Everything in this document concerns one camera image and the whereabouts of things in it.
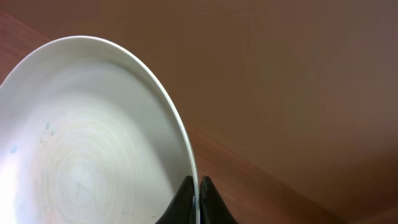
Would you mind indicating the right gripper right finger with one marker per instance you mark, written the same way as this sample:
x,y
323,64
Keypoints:
x,y
213,210

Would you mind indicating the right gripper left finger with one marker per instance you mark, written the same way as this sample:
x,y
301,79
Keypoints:
x,y
181,209

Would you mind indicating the white plate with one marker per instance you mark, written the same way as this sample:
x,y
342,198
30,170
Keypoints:
x,y
90,135

